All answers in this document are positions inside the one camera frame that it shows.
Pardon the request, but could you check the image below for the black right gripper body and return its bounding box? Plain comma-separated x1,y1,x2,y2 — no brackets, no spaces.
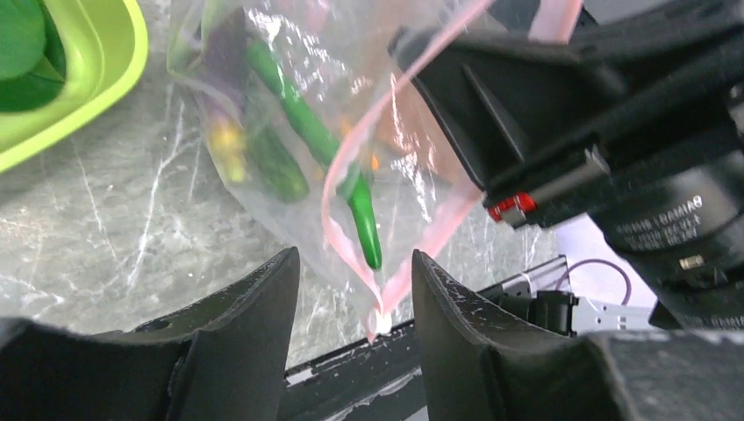
485,0,744,231

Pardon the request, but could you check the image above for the purple toy eggplant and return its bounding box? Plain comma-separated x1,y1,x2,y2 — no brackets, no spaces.
199,8,247,183

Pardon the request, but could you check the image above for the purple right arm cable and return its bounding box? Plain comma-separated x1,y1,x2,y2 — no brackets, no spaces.
554,258,633,308

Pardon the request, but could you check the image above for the green toy chili pepper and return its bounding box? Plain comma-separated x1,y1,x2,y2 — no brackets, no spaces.
246,38,383,271

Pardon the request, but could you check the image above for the brown wooden board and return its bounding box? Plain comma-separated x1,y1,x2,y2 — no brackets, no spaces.
376,83,462,184

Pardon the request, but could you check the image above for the green toy cucumber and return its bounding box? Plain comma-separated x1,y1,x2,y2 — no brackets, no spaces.
246,125,310,203

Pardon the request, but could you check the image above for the white green toy bok choy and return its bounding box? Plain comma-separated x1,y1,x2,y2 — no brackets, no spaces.
1,0,67,113

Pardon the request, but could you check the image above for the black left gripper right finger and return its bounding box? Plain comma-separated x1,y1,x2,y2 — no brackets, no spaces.
411,251,743,420

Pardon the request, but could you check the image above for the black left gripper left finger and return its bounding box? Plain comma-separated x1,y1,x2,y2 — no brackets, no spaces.
1,247,300,420

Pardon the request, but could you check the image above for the lime green plastic basket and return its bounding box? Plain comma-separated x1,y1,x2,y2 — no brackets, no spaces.
1,1,148,170

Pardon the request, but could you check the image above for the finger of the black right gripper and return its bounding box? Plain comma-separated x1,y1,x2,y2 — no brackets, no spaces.
412,26,626,192

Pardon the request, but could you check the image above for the clear pink zip top bag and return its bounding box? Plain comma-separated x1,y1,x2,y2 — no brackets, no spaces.
167,1,583,339

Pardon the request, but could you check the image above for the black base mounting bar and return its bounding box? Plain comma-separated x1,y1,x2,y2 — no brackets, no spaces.
277,278,525,421

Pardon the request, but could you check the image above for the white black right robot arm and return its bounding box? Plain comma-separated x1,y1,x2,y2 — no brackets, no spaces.
412,1,743,330

